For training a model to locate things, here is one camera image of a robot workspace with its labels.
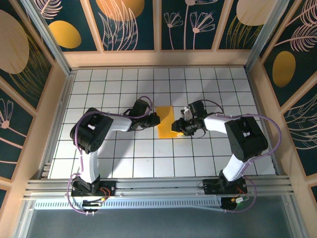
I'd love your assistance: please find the yellow paper sheet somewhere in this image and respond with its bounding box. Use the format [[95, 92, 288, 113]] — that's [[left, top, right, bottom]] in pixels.
[[156, 106, 178, 139]]

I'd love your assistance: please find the thin black right gripper cable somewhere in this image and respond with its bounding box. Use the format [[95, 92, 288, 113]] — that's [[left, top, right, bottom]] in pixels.
[[190, 128, 208, 138]]

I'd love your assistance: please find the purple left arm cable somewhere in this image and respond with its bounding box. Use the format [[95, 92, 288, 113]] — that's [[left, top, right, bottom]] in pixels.
[[66, 96, 152, 216]]

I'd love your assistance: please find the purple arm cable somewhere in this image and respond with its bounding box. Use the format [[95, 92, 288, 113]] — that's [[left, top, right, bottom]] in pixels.
[[198, 99, 282, 213], [66, 96, 152, 216]]

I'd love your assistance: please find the aluminium mounting rail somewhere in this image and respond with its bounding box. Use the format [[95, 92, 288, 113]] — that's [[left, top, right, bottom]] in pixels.
[[23, 175, 294, 200]]

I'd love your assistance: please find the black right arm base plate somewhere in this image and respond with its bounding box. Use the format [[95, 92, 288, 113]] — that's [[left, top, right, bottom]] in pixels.
[[199, 178, 248, 196]]

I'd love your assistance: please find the aluminium side rail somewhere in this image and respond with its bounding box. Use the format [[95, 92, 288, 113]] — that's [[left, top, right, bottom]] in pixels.
[[39, 70, 76, 179], [244, 65, 284, 178]]

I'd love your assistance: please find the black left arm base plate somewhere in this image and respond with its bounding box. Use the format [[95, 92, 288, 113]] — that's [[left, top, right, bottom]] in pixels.
[[71, 180, 117, 198]]

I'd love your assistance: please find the slotted grey cable duct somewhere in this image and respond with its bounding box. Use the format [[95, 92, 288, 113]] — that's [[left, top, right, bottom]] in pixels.
[[34, 198, 225, 211]]

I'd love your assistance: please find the aluminium corner post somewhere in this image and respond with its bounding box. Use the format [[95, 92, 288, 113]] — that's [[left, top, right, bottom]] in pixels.
[[244, 0, 288, 72], [21, 0, 75, 75]]

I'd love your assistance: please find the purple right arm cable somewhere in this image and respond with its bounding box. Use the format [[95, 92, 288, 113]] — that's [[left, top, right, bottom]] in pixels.
[[198, 99, 282, 213]]

